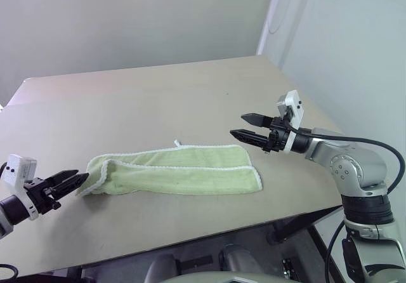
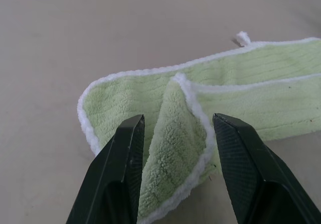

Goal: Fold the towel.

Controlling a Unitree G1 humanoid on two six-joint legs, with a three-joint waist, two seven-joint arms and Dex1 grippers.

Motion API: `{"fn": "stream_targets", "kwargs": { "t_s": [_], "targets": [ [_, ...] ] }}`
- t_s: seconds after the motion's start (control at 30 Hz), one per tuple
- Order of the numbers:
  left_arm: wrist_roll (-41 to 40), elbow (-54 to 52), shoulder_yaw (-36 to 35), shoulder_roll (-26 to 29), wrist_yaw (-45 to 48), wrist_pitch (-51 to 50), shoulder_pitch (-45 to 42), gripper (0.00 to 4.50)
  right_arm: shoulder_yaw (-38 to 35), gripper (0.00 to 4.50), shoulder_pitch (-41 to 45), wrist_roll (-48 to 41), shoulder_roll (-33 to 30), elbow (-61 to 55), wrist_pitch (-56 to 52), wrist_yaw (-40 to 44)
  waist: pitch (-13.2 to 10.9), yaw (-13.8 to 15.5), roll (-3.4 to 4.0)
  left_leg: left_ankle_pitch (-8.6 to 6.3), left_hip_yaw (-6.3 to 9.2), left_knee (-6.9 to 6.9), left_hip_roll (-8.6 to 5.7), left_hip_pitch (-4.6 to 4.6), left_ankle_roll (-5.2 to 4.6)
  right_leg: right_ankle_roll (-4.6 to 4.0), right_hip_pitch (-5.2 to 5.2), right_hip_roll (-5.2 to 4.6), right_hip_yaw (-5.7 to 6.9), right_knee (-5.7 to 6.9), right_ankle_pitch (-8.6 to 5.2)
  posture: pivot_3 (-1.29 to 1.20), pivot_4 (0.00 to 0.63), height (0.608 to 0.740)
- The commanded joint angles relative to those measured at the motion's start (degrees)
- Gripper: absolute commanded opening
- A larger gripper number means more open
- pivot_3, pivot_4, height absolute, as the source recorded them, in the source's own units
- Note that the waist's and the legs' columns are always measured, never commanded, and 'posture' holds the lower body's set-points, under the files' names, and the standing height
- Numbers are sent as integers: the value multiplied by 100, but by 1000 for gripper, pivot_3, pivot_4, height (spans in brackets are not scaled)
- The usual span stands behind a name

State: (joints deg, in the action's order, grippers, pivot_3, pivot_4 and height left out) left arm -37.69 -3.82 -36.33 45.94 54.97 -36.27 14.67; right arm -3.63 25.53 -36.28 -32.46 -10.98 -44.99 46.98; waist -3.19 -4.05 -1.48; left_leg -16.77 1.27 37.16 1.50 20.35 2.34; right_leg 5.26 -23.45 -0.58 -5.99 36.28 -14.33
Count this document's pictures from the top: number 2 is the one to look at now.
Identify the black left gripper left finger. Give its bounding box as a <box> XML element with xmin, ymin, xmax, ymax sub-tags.
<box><xmin>65</xmin><ymin>114</ymin><xmax>145</xmax><ymax>224</ymax></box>

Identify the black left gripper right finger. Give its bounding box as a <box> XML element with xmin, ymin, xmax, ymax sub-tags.
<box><xmin>212</xmin><ymin>113</ymin><xmax>321</xmax><ymax>224</ymax></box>

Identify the light green white-edged towel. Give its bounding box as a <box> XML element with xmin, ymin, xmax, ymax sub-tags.
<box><xmin>77</xmin><ymin>31</ymin><xmax>321</xmax><ymax>224</ymax></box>

